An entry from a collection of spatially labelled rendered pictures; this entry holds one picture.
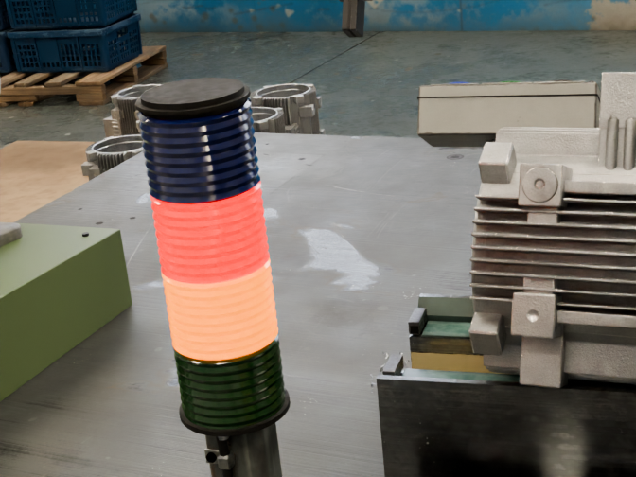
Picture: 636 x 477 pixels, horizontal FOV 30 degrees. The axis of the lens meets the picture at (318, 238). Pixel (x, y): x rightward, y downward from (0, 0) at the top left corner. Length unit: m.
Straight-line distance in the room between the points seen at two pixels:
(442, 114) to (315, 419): 0.32
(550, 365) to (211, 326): 0.31
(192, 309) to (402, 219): 1.00
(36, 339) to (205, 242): 0.70
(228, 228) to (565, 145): 0.34
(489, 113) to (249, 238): 0.55
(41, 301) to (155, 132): 0.71
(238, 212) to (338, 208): 1.07
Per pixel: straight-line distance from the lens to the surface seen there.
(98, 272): 1.39
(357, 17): 1.23
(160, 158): 0.61
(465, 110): 1.15
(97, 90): 5.98
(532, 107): 1.14
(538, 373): 0.87
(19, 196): 3.49
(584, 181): 0.84
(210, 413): 0.66
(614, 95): 0.88
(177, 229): 0.62
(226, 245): 0.62
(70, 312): 1.35
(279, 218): 1.67
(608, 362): 0.87
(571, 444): 0.91
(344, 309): 1.36
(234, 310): 0.64
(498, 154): 0.86
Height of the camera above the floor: 1.36
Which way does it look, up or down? 21 degrees down
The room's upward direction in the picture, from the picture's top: 6 degrees counter-clockwise
